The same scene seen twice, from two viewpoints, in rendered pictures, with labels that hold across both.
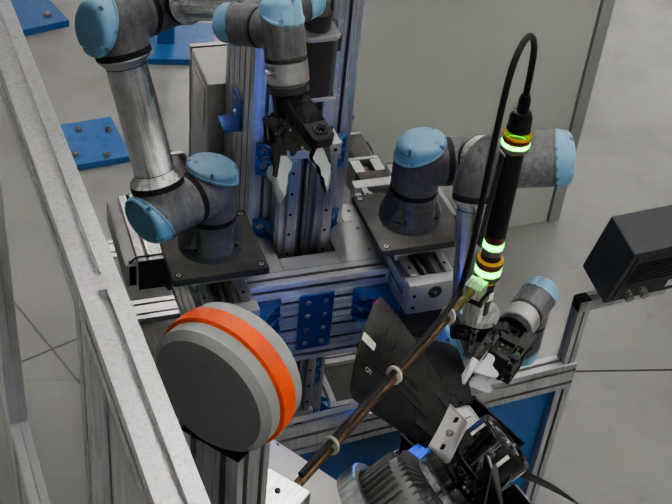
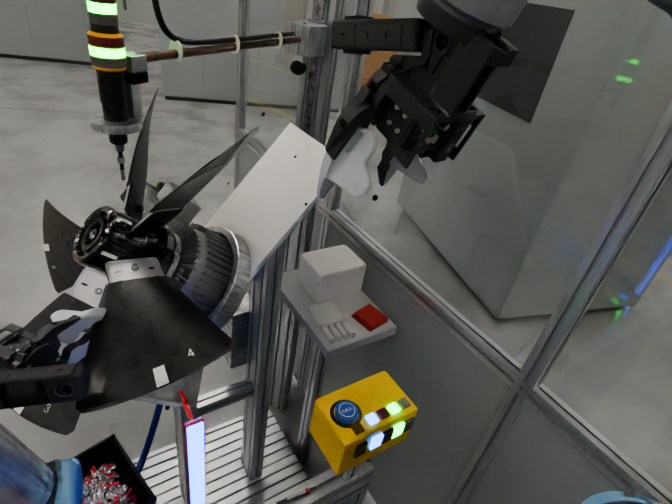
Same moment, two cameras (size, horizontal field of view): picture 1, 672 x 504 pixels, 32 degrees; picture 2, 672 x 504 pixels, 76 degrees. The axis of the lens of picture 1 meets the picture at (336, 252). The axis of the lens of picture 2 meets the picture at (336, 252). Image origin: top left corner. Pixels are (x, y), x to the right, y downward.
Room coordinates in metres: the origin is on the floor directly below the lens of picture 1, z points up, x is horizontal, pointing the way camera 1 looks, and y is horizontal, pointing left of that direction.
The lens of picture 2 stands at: (2.17, -0.03, 1.69)
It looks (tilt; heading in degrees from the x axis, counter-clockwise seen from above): 32 degrees down; 168
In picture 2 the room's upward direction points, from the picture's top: 10 degrees clockwise
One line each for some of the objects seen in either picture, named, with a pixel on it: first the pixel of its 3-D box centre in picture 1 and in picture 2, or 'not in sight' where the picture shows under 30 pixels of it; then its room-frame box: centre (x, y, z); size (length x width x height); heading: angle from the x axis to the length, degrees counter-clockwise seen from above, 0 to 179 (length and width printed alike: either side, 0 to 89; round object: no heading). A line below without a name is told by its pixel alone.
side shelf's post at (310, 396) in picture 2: not in sight; (313, 394); (1.16, 0.19, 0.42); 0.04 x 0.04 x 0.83; 26
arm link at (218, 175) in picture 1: (209, 186); not in sight; (2.12, 0.29, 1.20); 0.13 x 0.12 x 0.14; 141
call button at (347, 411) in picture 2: not in sight; (346, 412); (1.72, 0.13, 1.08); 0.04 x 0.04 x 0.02
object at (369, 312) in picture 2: not in sight; (370, 316); (1.24, 0.30, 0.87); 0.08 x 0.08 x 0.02; 37
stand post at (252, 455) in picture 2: not in sight; (258, 381); (1.24, -0.01, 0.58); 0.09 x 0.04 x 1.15; 26
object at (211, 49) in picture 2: (391, 379); (235, 46); (1.24, -0.10, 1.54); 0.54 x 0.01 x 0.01; 151
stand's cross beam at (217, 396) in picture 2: not in sight; (223, 397); (1.29, -0.11, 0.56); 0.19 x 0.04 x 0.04; 116
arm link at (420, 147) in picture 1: (421, 160); not in sight; (2.32, -0.18, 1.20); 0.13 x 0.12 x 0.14; 105
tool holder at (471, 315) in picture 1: (480, 296); (118, 91); (1.50, -0.25, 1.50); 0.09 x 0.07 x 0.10; 151
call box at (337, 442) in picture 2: not in sight; (361, 421); (1.70, 0.17, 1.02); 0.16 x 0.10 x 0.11; 116
